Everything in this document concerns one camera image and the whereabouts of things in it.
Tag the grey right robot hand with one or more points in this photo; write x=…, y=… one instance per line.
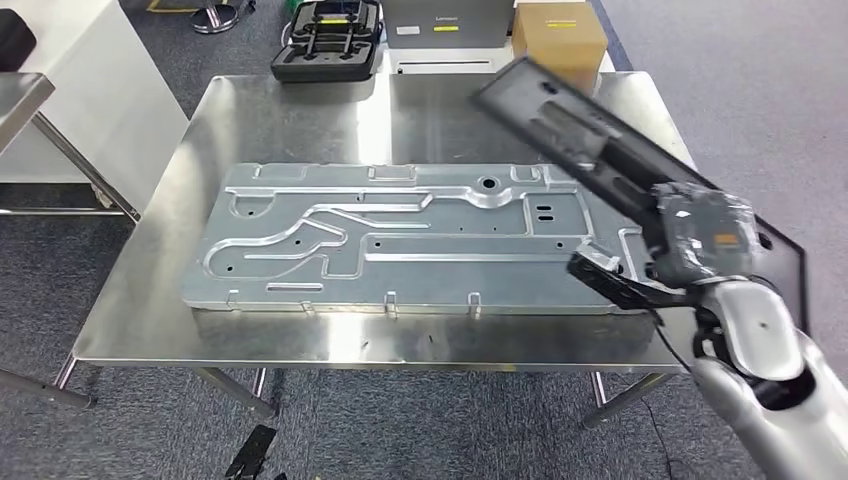
x=702, y=232

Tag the black plastic plate part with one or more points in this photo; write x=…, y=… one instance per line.
x=530, y=93

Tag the stainless steel workbench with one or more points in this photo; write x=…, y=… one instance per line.
x=298, y=119

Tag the brown cardboard box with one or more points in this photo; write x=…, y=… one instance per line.
x=560, y=46

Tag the stamped sheet metal panel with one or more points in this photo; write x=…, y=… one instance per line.
x=430, y=278

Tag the white flat device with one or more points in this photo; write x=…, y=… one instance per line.
x=444, y=63

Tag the black foam tool case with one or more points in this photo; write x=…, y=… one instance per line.
x=328, y=63

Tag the chrome stanchion base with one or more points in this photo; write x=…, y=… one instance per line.
x=213, y=16

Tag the small speckled floor object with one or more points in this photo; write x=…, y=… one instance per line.
x=102, y=196

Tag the white partition board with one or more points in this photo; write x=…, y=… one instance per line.
x=99, y=99

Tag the black padded object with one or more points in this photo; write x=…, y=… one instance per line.
x=14, y=40

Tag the black left wrist camera bracket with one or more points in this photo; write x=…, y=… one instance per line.
x=252, y=454

